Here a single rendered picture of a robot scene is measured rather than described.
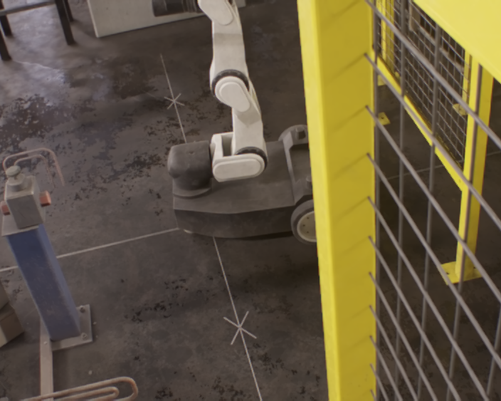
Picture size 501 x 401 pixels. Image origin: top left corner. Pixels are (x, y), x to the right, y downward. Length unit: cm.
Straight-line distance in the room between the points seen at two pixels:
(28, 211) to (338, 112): 181
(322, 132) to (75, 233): 261
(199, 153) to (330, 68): 228
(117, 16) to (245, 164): 217
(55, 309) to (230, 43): 113
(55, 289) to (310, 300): 91
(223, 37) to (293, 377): 119
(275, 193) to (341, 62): 229
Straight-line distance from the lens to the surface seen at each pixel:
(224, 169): 284
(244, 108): 270
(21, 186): 234
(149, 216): 316
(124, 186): 338
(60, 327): 271
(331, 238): 72
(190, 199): 292
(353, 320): 81
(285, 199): 285
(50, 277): 254
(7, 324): 280
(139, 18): 479
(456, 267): 275
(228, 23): 255
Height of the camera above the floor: 195
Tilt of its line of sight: 38 degrees down
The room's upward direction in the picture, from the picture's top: 8 degrees counter-clockwise
